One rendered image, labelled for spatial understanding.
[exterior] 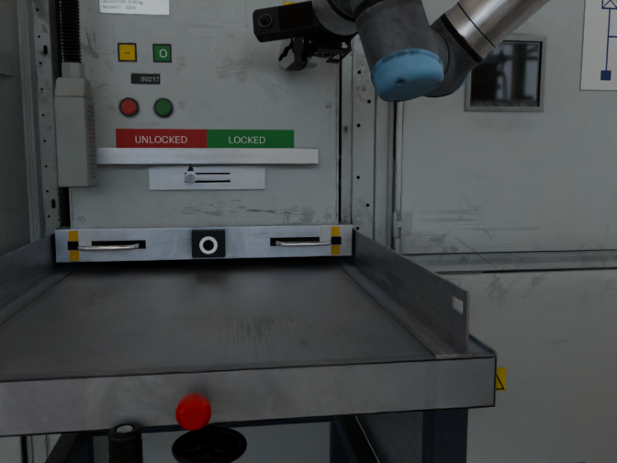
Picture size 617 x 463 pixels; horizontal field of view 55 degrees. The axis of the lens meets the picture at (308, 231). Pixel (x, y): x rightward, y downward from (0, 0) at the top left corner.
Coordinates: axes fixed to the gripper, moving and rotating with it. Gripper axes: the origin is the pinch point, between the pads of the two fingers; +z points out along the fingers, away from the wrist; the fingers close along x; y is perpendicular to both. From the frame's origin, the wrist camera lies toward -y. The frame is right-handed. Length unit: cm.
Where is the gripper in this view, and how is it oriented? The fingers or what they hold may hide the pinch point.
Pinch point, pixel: (280, 62)
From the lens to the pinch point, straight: 110.4
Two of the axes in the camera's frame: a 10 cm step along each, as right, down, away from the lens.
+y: 9.2, -0.5, 3.9
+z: -3.8, 1.5, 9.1
